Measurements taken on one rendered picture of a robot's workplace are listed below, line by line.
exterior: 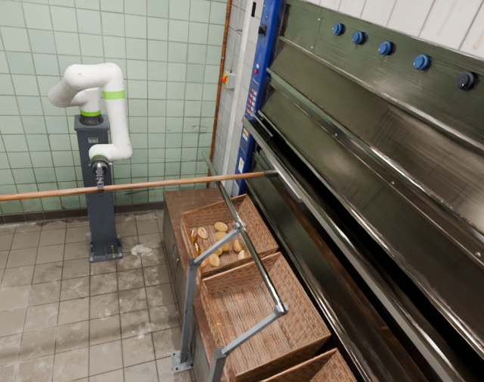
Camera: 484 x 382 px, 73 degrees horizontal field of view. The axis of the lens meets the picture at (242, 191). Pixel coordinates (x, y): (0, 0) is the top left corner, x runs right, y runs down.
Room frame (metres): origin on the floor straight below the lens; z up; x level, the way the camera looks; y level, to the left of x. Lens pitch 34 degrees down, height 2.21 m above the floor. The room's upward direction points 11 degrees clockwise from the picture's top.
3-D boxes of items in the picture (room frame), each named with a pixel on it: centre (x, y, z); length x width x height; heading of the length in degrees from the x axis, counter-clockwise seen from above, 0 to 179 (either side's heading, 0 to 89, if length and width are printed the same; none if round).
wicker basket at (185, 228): (1.61, 0.05, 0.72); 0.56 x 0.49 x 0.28; 26
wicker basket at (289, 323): (1.08, -0.21, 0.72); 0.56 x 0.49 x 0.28; 27
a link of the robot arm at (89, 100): (1.94, 1.07, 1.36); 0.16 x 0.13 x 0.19; 139
